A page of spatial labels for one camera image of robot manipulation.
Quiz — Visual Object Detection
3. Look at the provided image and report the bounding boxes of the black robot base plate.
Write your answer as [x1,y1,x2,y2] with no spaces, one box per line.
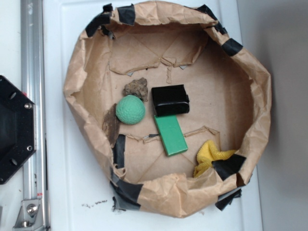
[0,76,36,185]

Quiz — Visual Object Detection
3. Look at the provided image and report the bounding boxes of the brown bark piece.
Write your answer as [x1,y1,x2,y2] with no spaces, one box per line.
[102,103,120,148]

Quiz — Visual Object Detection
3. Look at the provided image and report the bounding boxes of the brown rock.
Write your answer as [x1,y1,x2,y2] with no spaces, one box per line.
[123,77,148,102]

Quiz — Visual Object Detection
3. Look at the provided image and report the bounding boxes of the green rectangular block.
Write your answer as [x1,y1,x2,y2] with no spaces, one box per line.
[154,115,188,157]

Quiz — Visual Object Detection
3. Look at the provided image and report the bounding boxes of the yellow cloth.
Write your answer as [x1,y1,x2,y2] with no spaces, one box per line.
[193,140,236,178]

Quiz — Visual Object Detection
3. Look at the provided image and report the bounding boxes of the aluminium rail frame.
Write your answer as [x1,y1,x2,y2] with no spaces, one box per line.
[21,0,51,231]

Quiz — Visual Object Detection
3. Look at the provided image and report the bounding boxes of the metal corner bracket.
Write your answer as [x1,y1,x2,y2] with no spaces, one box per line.
[12,199,45,231]

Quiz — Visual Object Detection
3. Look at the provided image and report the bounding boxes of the black box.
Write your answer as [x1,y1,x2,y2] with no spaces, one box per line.
[151,85,190,116]

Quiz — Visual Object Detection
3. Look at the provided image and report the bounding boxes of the brown paper bag bin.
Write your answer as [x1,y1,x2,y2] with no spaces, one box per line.
[64,1,271,218]

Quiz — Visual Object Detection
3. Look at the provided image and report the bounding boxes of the green dimpled ball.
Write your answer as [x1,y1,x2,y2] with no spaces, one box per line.
[115,95,145,125]

